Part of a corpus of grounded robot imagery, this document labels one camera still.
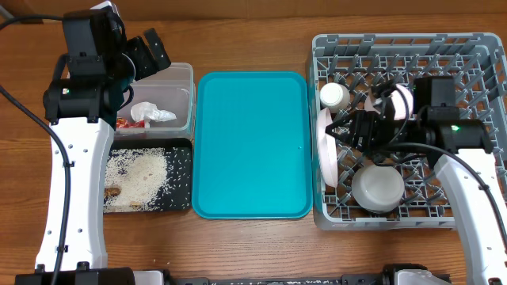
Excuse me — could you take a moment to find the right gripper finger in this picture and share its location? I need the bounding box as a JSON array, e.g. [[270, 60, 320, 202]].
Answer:
[[324, 133, 354, 152], [326, 113, 355, 133]]

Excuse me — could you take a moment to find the large pink plate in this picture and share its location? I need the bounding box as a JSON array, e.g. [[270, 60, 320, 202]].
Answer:
[[316, 108, 338, 188]]

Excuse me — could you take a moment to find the white paper cup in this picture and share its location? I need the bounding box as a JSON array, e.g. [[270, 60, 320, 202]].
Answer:
[[319, 82, 350, 113]]

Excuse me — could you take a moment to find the small pink plate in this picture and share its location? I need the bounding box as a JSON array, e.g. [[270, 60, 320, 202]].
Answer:
[[364, 83, 414, 120]]

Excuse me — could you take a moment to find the white tissue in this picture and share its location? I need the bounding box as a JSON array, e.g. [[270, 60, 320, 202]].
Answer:
[[131, 101, 177, 122]]

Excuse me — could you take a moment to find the grey bowl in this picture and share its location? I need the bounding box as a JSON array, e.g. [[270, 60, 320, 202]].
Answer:
[[352, 165, 405, 214]]

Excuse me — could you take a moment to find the red snack wrapper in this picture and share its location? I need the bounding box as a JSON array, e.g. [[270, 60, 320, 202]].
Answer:
[[116, 117, 145, 128]]

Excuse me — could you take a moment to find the white rice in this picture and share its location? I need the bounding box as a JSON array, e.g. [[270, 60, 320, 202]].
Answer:
[[104, 146, 192, 211]]

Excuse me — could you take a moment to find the brown food piece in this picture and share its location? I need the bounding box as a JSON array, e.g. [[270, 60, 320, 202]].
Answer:
[[104, 187, 121, 198]]

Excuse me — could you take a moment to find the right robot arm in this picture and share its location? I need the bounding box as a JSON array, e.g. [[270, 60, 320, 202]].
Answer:
[[316, 76, 506, 284]]

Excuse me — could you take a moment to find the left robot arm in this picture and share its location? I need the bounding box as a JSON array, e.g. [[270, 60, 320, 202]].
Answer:
[[15, 27, 172, 284]]

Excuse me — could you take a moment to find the grey dishwasher rack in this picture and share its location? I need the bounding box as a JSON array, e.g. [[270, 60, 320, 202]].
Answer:
[[307, 33, 506, 230]]

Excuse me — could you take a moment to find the clear plastic bin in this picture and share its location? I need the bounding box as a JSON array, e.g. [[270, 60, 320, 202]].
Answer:
[[115, 63, 196, 140]]

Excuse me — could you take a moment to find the teal serving tray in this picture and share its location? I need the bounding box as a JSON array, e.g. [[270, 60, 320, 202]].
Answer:
[[192, 71, 313, 219]]

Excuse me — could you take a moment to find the black plastic tray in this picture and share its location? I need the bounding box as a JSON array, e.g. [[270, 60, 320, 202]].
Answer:
[[103, 137, 194, 214]]

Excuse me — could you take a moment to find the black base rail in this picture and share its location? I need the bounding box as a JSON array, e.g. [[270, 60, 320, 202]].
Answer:
[[166, 273, 395, 285]]

